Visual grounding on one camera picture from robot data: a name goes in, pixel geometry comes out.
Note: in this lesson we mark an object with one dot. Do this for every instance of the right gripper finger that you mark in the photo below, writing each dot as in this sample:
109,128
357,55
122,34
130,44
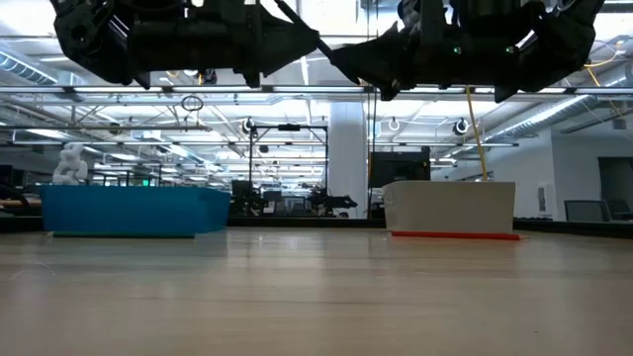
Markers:
386,79
371,52

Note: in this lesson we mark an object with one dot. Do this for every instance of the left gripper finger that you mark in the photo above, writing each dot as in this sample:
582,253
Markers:
282,37
287,62

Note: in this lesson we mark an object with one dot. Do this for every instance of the black pen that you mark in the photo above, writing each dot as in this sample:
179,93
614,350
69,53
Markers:
324,47

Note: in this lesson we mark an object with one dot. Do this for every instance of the white plastic bin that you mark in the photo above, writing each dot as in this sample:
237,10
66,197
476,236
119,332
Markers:
450,207

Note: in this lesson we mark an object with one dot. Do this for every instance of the red pencil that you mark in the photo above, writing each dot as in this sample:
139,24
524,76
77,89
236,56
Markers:
455,235

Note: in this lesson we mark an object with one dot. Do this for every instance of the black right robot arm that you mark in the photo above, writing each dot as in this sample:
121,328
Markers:
559,44

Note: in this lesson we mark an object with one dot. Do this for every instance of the black idle robot arm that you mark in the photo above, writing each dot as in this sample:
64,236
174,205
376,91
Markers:
326,202

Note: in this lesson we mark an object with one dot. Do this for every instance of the white pillar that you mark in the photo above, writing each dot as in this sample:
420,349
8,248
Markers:
348,163

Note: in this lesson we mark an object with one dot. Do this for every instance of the black screen panel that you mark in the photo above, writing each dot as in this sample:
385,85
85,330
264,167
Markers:
399,170

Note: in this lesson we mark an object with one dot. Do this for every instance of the small black monitor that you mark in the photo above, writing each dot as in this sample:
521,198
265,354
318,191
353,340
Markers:
241,189

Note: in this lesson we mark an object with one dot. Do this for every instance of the blue plastic tray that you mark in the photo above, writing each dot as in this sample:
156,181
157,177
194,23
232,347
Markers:
133,210

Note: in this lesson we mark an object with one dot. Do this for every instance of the white robot figure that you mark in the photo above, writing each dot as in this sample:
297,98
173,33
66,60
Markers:
69,170

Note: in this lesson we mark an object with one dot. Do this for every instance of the black rig frame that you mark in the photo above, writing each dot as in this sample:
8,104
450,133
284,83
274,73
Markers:
289,127

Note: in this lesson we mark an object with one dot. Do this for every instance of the silver ventilation duct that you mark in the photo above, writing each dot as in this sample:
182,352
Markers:
25,69
544,115

